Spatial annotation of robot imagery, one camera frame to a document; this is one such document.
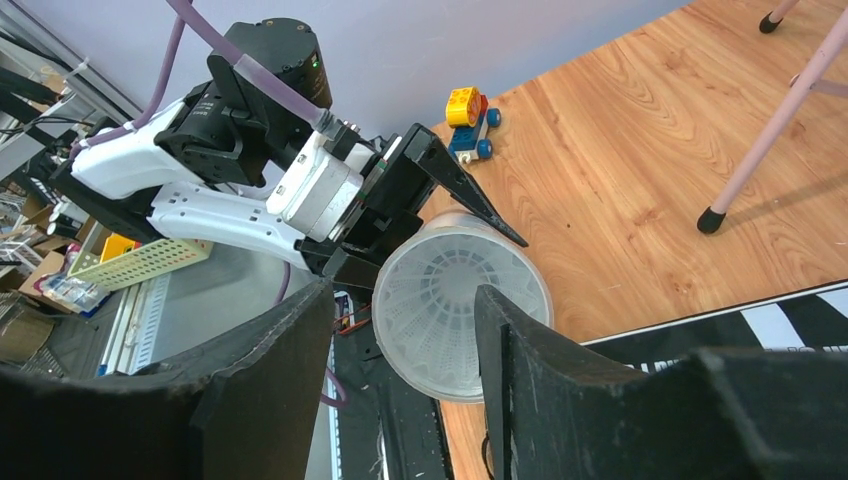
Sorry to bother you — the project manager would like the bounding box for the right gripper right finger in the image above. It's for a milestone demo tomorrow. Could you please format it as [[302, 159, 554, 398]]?
[[475, 286, 847, 479]]

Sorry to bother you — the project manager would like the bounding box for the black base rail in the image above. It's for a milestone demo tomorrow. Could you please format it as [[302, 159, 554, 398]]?
[[328, 290, 454, 479]]

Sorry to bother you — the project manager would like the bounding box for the yellow blue toy block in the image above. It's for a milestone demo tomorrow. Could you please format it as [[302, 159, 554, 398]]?
[[445, 86, 502, 164]]

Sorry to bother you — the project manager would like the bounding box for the pink music stand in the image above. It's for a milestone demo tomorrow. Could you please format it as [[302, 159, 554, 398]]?
[[696, 12, 847, 235]]

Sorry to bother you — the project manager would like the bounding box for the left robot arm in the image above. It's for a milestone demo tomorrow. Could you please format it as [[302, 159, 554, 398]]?
[[51, 49, 521, 289]]

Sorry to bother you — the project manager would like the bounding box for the black sport racket bag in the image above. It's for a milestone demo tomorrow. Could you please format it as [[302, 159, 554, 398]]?
[[583, 280, 847, 373]]

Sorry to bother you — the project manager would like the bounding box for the white shuttlecock tube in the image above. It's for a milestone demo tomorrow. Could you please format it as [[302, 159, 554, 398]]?
[[370, 209, 555, 405]]

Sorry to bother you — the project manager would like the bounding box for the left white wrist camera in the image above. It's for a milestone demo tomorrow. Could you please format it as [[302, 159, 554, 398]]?
[[266, 132, 374, 242]]

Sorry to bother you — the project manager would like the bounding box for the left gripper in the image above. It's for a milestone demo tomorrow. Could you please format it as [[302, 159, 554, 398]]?
[[295, 123, 528, 289]]

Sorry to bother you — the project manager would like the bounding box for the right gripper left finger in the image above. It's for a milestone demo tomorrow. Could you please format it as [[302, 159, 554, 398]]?
[[1, 280, 335, 479]]

